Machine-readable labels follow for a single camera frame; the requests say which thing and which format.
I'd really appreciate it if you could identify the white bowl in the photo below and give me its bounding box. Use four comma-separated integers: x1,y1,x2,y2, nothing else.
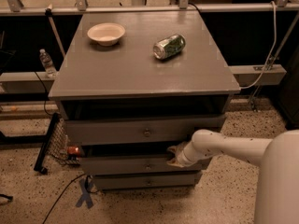
87,23,125,47

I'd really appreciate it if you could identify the clear plastic water bottle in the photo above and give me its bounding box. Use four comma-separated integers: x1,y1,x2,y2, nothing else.
39,49,57,78

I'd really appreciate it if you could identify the black mesh rack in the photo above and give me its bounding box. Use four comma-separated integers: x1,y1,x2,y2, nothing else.
34,113,79,175

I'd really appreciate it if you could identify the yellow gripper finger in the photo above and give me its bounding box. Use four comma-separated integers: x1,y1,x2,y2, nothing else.
167,142,188,156
166,159,183,168

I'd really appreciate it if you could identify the grey top drawer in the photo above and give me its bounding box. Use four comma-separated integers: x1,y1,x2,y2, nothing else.
65,115,226,146

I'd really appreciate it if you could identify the green soda can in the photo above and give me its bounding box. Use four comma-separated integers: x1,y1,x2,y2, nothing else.
153,34,186,60

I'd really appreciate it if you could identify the grey drawer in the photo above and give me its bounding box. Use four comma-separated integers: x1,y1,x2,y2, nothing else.
93,171,202,190
65,115,226,146
79,153,210,175

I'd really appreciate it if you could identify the wooden stick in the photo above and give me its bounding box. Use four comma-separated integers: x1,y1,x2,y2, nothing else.
45,4,65,58

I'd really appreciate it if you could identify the orange small object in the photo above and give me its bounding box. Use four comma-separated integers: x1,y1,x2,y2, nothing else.
67,147,80,160

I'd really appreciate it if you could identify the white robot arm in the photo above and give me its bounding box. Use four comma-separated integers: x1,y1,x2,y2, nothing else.
167,130,299,224

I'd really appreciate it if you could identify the white cable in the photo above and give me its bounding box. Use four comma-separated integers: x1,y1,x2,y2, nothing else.
239,1,278,91

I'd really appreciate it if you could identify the metal railing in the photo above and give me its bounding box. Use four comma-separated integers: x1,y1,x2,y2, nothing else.
0,0,299,17

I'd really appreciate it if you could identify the grey drawer cabinet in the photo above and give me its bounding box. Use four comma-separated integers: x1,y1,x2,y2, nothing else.
48,10,242,191

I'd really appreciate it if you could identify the black floor cable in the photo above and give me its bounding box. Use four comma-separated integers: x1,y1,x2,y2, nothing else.
41,172,94,224

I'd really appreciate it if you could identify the grey bottom drawer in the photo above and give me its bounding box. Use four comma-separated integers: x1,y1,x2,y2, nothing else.
93,171,202,190

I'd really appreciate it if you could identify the blue tape cross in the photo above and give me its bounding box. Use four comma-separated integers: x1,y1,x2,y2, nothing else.
76,178,93,209

